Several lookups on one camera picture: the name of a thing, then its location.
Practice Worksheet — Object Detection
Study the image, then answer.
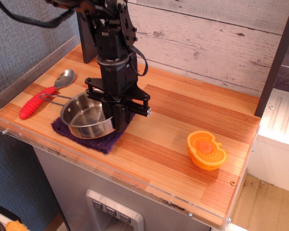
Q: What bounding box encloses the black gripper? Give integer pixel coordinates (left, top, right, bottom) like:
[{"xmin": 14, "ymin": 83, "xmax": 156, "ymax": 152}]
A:
[{"xmin": 85, "ymin": 61, "xmax": 151, "ymax": 132}]

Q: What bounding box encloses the silver pot with wire handle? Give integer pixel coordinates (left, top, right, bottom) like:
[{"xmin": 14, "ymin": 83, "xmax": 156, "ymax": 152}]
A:
[{"xmin": 51, "ymin": 92, "xmax": 115, "ymax": 140}]

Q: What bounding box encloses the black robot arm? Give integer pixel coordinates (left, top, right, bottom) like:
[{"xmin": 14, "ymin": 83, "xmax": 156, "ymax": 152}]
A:
[{"xmin": 47, "ymin": 0, "xmax": 151, "ymax": 131}]

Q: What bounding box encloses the purple rag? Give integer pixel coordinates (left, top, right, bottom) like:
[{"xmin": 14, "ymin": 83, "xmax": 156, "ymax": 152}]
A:
[{"xmin": 50, "ymin": 89, "xmax": 136, "ymax": 155}]

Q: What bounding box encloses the grey toy fridge cabinet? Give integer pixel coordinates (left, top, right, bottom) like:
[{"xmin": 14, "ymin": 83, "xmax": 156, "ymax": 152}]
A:
[{"xmin": 34, "ymin": 148, "xmax": 210, "ymax": 231}]

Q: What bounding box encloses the orange toy pepper half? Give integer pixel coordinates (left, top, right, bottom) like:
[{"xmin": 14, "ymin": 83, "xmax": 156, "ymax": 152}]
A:
[{"xmin": 186, "ymin": 130, "xmax": 228, "ymax": 171}]

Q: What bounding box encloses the silver dispenser panel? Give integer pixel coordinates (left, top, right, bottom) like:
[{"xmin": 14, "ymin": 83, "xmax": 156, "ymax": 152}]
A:
[{"xmin": 86, "ymin": 189, "xmax": 145, "ymax": 231}]

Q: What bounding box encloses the clear acrylic edge guard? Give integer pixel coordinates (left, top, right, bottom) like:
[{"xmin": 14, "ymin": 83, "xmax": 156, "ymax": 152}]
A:
[{"xmin": 0, "ymin": 118, "xmax": 231, "ymax": 231}]

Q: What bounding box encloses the orange object bottom left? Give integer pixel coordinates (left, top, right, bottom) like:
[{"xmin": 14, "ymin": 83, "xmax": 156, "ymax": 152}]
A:
[{"xmin": 5, "ymin": 220, "xmax": 28, "ymax": 231}]

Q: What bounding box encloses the white toy sink unit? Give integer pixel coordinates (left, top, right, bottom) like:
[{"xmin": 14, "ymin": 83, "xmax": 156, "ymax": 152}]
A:
[{"xmin": 247, "ymin": 35, "xmax": 289, "ymax": 194}]

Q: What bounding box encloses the spoon with red handle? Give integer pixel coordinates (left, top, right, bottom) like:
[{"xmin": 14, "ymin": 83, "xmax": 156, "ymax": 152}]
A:
[{"xmin": 19, "ymin": 69, "xmax": 75, "ymax": 119}]

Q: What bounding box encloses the dark grey left post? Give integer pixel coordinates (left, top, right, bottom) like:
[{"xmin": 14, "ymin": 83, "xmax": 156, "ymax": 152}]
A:
[{"xmin": 77, "ymin": 13, "xmax": 98, "ymax": 64}]

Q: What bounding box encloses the dark grey post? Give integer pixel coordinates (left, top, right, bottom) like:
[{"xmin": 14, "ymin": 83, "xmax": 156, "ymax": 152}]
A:
[
  {"xmin": 254, "ymin": 17, "xmax": 289, "ymax": 117},
  {"xmin": 77, "ymin": 13, "xmax": 98, "ymax": 64}
]

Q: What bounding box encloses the black cable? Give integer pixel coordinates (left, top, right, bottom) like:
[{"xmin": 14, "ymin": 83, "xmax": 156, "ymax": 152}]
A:
[{"xmin": 0, "ymin": 0, "xmax": 149, "ymax": 77}]

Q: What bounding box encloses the dark grey right post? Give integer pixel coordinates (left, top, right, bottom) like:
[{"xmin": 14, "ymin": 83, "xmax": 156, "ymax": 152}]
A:
[{"xmin": 254, "ymin": 17, "xmax": 289, "ymax": 117}]

